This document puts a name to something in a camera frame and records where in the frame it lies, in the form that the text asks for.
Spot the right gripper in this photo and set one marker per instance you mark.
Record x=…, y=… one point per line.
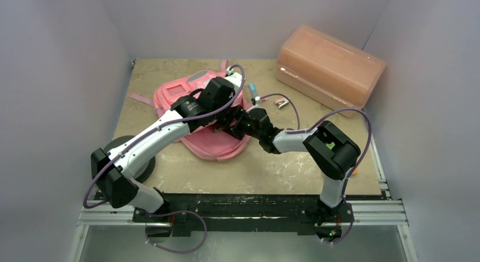
x=257, y=123

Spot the pink backpack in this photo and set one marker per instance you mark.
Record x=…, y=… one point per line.
x=204, y=143

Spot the green book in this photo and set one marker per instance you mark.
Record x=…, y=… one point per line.
x=217, y=127

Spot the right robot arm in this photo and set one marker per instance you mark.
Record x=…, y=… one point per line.
x=332, y=150

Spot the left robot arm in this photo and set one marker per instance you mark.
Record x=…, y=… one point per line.
x=113, y=171

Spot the pink mini stapler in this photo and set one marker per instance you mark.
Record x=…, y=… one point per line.
x=282, y=102

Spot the blue highlighter pen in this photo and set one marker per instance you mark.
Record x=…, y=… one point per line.
x=253, y=91

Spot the orange plastic storage box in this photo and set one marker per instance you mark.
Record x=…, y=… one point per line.
x=328, y=70

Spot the grey tape roll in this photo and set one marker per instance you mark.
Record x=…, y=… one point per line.
x=145, y=171

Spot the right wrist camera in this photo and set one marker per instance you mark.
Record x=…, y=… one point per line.
x=256, y=101

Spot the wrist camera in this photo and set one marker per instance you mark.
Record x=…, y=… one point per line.
x=256, y=101
x=235, y=78

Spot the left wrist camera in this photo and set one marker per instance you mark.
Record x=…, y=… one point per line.
x=235, y=78

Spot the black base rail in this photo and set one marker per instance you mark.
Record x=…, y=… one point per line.
x=300, y=214

